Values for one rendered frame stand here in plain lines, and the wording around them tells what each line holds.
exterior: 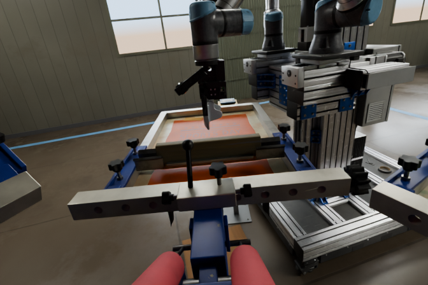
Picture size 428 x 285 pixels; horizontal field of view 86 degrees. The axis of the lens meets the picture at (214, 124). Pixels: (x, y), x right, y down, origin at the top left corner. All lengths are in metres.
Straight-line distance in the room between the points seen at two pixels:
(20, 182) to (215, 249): 0.39
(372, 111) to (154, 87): 3.88
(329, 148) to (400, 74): 0.60
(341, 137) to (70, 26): 4.39
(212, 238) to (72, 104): 4.70
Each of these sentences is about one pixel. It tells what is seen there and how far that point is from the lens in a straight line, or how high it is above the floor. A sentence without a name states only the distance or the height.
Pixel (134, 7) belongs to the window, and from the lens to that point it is 4.71.
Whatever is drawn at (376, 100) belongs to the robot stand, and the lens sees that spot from 1.71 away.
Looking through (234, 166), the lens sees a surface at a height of 0.95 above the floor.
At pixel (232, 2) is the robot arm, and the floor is 1.48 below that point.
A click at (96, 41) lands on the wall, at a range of 4.77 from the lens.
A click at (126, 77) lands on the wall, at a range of 4.75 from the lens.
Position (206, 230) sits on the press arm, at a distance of 0.48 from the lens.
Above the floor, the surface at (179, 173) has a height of 0.95.
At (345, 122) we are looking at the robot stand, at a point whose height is 0.80.
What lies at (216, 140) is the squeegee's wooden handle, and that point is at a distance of 0.77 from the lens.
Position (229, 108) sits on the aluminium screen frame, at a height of 0.98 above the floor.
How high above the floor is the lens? 1.39
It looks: 21 degrees down
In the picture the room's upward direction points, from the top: 6 degrees counter-clockwise
